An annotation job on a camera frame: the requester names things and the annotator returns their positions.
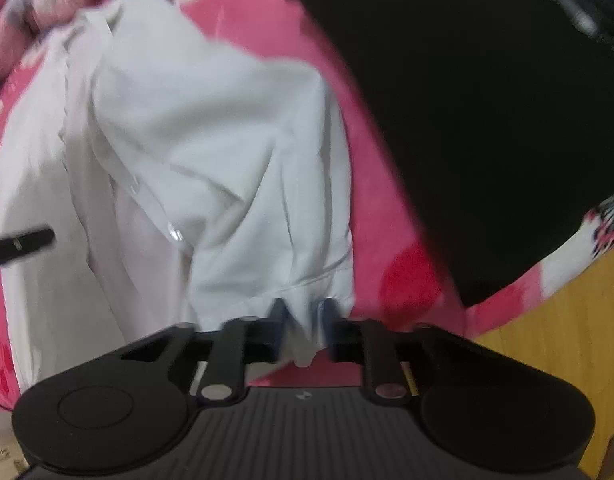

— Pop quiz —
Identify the pink floral bed sheet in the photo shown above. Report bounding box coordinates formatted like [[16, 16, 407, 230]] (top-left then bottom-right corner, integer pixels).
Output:
[[0, 0, 614, 411]]

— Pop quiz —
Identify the white shirt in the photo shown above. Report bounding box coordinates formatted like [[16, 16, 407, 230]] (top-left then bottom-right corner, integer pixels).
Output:
[[0, 0, 354, 389]]

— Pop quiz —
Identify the folded black garment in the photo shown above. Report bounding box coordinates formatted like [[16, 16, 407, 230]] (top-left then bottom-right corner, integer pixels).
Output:
[[296, 0, 614, 307]]

